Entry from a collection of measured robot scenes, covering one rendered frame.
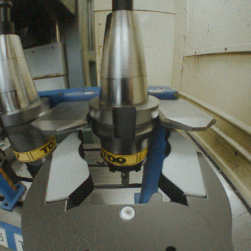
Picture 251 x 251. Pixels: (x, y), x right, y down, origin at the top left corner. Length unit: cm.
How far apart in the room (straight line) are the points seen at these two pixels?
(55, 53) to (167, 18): 90
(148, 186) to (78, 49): 71
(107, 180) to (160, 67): 96
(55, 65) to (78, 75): 14
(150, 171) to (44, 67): 74
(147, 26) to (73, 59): 66
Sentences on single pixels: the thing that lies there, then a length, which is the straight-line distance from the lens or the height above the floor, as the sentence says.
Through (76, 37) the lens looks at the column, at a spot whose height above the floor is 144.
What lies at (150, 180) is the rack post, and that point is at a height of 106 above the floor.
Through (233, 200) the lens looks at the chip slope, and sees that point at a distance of 60.
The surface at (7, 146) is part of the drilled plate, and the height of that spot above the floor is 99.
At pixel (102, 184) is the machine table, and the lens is 44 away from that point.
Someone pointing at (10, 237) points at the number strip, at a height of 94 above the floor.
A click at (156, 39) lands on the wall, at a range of 112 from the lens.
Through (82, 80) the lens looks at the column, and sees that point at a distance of 74.
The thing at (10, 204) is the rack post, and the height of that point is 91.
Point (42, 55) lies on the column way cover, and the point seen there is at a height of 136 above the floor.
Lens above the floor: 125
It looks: 26 degrees down
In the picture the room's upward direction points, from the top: straight up
